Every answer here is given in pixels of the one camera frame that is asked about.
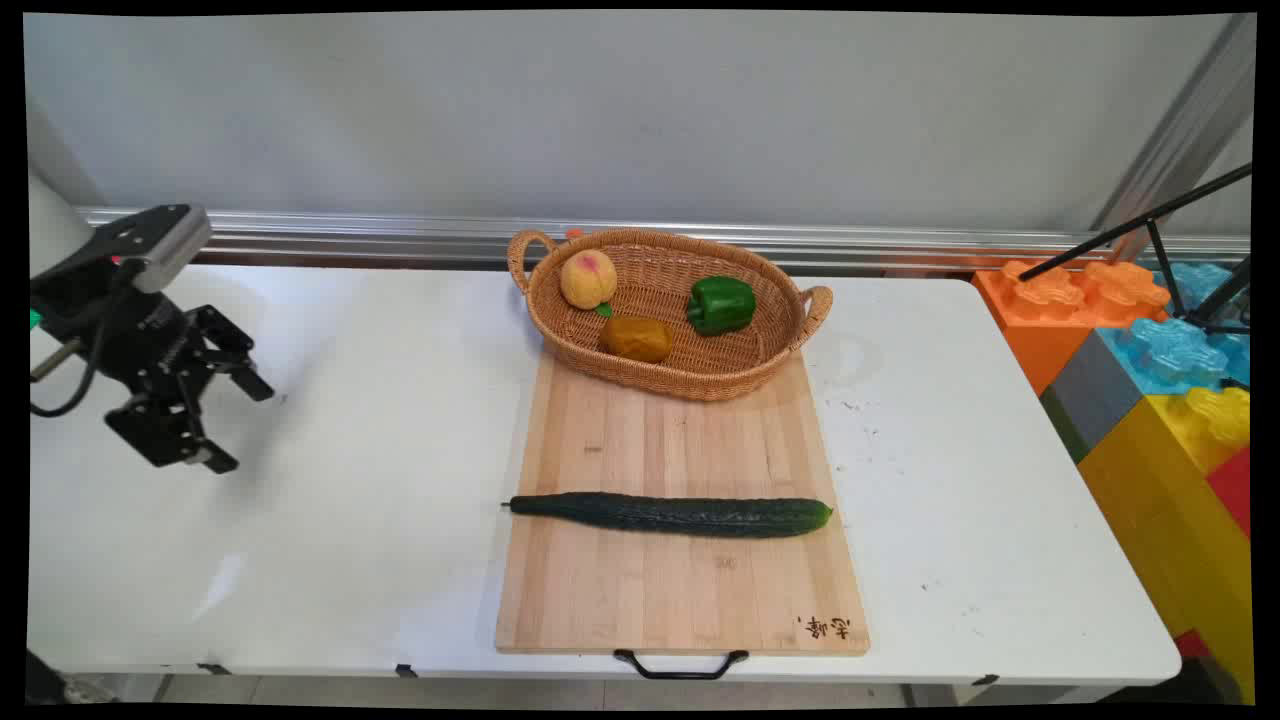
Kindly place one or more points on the wooden cutting board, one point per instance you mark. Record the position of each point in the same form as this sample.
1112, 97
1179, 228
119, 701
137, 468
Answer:
680, 590

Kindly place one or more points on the toy peach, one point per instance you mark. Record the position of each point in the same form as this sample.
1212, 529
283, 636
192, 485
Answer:
588, 280

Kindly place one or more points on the orange giant building block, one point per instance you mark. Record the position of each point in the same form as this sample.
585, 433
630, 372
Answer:
1040, 330

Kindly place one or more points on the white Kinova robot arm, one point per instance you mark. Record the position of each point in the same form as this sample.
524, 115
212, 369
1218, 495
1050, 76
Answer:
55, 225

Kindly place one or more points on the dark green cucumber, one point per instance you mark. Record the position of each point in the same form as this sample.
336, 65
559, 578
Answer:
680, 515

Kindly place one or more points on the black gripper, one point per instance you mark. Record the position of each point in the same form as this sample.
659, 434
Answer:
130, 335

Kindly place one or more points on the green toy bell pepper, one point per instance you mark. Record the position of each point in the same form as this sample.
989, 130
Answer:
720, 305

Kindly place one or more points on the grey giant building block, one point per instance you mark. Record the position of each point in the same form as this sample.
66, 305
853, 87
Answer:
1090, 395

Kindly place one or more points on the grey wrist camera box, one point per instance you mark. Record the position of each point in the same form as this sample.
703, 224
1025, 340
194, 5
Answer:
160, 245

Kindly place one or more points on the blue giant building block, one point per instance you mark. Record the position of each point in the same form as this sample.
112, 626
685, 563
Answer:
1170, 350

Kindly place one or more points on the black tripod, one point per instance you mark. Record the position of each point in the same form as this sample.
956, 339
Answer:
1150, 215

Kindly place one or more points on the red giant building block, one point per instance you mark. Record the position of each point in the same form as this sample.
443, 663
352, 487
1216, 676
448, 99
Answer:
1235, 490

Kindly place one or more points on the aluminium rail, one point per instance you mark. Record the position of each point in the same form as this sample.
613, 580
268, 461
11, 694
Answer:
400, 235

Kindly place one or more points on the brown toy potato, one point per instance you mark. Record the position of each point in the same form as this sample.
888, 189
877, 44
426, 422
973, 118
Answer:
636, 338

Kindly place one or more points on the woven wicker basket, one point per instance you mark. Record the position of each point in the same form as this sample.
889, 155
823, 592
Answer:
690, 375

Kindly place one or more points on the yellow giant building block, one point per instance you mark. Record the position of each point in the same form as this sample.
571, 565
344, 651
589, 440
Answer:
1170, 520

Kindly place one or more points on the aluminium frame post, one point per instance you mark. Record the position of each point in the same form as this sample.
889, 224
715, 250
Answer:
1180, 130

